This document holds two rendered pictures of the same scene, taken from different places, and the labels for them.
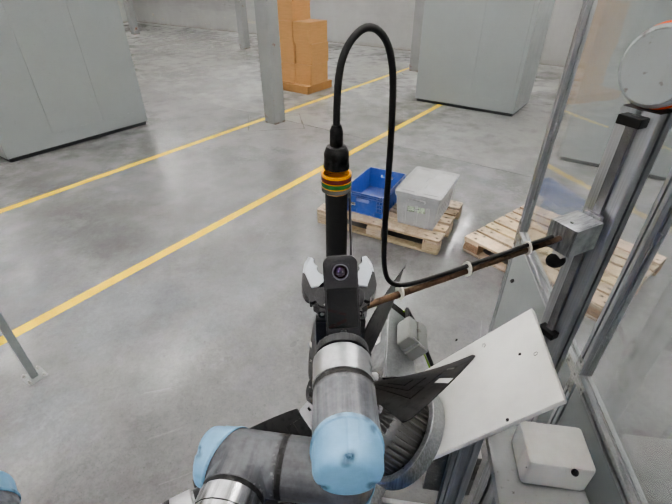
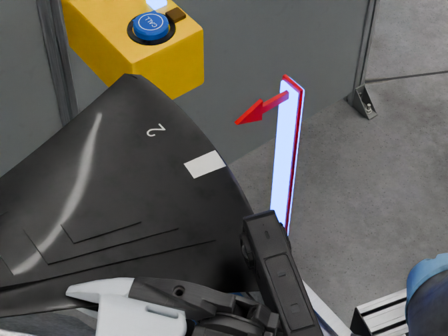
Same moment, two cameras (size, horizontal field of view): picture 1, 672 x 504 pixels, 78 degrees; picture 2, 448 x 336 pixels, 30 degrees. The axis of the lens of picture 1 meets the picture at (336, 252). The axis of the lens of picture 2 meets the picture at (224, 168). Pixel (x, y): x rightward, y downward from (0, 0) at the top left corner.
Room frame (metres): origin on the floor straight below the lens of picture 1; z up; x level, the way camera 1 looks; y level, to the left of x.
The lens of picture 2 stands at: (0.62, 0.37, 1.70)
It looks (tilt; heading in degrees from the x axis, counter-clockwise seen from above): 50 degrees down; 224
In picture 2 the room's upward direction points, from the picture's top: 1 degrees clockwise
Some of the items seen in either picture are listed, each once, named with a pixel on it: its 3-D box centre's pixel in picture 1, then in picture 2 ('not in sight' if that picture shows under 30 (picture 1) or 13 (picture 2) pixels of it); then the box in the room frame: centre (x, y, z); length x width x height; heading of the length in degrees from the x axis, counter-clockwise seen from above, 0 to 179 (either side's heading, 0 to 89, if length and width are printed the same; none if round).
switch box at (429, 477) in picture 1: (449, 460); not in sight; (0.72, -0.37, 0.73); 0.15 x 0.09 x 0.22; 82
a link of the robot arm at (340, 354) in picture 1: (345, 371); not in sight; (0.35, -0.01, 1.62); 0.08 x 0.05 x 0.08; 92
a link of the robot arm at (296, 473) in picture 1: (330, 473); not in sight; (0.27, 0.01, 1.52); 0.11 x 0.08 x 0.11; 82
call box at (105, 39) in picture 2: not in sight; (133, 41); (0.15, -0.24, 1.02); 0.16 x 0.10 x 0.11; 82
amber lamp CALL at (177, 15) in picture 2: not in sight; (175, 15); (0.12, -0.19, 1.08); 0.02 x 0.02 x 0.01; 82
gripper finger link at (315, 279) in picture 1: (311, 283); not in sight; (0.53, 0.04, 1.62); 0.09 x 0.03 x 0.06; 23
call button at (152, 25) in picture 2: not in sight; (151, 27); (0.16, -0.20, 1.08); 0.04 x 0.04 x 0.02
